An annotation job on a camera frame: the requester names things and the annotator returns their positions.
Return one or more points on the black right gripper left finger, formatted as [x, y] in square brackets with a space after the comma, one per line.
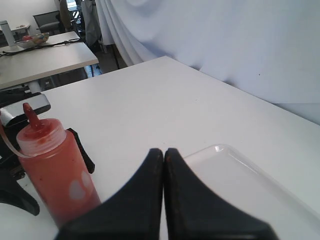
[132, 213]

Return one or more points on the colourful bowl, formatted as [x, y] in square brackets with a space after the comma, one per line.
[29, 41]

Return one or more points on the red sauce squeeze bottle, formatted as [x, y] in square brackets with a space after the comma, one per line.
[54, 163]

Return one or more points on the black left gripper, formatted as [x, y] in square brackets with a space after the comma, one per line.
[11, 193]

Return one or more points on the white rectangular tray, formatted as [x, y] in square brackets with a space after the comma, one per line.
[237, 180]

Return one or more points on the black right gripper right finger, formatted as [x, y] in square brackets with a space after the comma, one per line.
[194, 212]

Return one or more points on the white backdrop cloth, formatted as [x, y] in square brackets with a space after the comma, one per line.
[267, 48]

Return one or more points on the grey side table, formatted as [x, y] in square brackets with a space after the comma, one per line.
[40, 63]

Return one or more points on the dark office chair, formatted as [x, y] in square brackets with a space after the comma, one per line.
[51, 22]

